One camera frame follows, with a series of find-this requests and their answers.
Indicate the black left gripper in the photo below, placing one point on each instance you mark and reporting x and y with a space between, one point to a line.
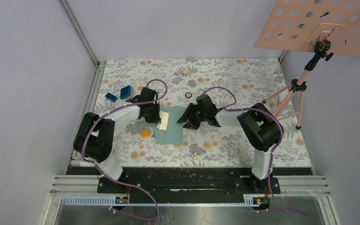
156 119

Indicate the pink music stand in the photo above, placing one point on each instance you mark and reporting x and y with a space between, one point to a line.
323 27

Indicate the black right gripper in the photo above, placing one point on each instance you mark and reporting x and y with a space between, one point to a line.
184 117

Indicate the large blue lego brick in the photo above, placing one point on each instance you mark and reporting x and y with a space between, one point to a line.
126 92

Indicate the small orange lego brick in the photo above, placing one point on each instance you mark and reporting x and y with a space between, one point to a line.
145 133

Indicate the floral patterned table mat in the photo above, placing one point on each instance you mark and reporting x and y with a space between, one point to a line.
236 83

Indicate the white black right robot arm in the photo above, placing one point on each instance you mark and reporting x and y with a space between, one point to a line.
261 128

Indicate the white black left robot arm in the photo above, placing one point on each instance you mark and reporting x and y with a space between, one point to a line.
94 138

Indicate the aluminium frame post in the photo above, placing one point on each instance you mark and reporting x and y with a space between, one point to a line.
79 32

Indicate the tan lined letter paper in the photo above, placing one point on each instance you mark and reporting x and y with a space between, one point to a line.
164 116

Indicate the teal paper envelope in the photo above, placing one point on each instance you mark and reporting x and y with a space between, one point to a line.
174 132

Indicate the small blue lego brick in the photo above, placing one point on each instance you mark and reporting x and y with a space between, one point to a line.
111 97

